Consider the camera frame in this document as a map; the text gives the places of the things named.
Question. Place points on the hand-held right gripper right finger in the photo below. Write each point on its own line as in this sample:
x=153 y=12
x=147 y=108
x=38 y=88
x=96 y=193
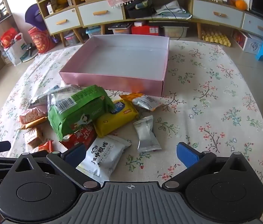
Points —
x=187 y=155

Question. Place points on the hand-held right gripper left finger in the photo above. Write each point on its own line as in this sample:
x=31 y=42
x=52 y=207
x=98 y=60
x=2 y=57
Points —
x=75 y=155

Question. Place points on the red snack packet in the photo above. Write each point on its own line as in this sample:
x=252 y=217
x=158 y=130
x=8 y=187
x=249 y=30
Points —
x=80 y=137

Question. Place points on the white snack packet black print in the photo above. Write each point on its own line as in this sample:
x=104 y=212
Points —
x=103 y=156

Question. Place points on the green snack packet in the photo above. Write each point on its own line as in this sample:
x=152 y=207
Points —
x=75 y=114

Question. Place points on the gold snack packet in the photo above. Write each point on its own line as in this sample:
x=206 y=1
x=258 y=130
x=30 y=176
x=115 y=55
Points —
x=34 y=123

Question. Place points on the yellow snack packet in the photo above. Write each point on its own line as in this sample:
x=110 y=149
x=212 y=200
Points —
x=115 y=119

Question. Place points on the silver white snack packet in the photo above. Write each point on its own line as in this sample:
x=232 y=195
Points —
x=59 y=93

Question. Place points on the pink cardboard box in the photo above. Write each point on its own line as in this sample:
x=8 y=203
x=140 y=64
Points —
x=122 y=60

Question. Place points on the clear cracker packet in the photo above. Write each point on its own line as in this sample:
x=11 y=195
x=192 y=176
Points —
x=34 y=136

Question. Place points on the small silver packet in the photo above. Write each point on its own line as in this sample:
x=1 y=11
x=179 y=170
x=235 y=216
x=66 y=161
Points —
x=146 y=134

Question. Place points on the small orange and white packet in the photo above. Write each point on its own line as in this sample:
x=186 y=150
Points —
x=143 y=101

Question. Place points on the red and white bag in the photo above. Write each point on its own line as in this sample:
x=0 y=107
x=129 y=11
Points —
x=12 y=44

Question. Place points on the red printed bag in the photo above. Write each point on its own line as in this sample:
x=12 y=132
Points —
x=40 y=40

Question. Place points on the yellow egg tray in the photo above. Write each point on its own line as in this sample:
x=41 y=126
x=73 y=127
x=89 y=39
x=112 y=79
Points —
x=216 y=36

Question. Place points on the clear storage bin blue lid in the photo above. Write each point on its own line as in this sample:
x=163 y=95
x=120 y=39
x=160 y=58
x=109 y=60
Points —
x=93 y=32

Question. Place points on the white printed box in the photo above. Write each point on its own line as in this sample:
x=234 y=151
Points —
x=250 y=42

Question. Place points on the red box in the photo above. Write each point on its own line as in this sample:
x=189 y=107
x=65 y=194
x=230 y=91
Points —
x=145 y=29

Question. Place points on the purple hat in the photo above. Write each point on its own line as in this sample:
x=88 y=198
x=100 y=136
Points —
x=34 y=16

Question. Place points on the wooden cabinet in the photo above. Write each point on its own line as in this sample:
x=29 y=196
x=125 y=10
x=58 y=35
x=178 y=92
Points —
x=136 y=21

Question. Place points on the small white box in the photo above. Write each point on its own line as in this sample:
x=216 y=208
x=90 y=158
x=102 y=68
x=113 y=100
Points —
x=50 y=8

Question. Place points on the yellow fruit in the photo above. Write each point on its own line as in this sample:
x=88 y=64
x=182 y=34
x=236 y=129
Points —
x=61 y=2

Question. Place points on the black bin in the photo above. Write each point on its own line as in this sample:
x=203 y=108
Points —
x=140 y=9

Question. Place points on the orange fruit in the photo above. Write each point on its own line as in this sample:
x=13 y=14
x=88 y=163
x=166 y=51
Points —
x=241 y=4

